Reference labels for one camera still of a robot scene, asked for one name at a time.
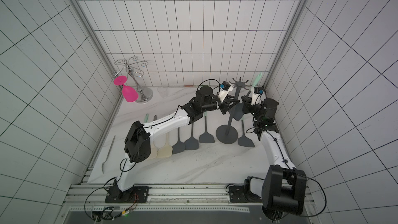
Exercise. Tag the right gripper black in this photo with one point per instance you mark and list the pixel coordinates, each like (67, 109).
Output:
(249, 106)

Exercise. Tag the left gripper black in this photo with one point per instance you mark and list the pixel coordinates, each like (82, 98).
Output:
(226, 106)

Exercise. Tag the grey utensil green handle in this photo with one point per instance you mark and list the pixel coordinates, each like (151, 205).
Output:
(179, 146)

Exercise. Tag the cream spatula green handle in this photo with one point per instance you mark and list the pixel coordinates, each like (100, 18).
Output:
(146, 118)

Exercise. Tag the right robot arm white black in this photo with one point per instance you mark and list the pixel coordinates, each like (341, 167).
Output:
(284, 187)

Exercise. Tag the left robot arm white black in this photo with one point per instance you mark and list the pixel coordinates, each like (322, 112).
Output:
(141, 136)

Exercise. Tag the grey kitchen utensil rack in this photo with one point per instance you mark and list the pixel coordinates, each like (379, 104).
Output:
(227, 134)

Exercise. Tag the small clear glass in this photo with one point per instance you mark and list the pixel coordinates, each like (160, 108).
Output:
(163, 91)

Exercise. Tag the chrome glass holder stand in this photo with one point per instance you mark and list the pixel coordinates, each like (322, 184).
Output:
(132, 67)

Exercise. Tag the pink plastic wine glass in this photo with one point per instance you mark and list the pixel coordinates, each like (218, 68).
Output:
(129, 93)

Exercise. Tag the white plastic spoon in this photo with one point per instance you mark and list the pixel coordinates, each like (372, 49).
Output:
(107, 155)

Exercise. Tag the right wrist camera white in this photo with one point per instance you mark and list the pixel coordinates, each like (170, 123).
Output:
(257, 91)

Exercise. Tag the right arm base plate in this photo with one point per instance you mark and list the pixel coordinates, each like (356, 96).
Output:
(238, 194)

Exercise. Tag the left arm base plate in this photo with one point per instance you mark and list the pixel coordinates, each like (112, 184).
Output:
(137, 194)

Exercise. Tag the aluminium mounting rail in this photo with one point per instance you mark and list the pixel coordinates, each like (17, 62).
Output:
(90, 198)

